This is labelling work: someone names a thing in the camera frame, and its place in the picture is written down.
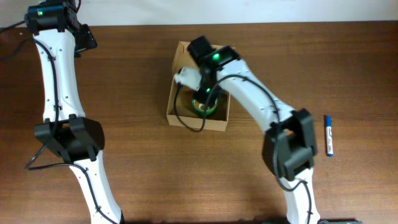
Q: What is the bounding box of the green tape roll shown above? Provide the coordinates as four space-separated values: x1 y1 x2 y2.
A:
192 99 219 117

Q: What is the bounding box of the brown cardboard box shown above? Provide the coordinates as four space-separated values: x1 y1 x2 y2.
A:
166 41 231 131

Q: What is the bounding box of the blue white marker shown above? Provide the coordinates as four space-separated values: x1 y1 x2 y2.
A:
325 115 334 157

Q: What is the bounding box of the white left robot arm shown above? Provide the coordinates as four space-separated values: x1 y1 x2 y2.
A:
25 1 124 223

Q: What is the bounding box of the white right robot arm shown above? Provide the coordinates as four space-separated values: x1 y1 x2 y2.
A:
187 36 320 223

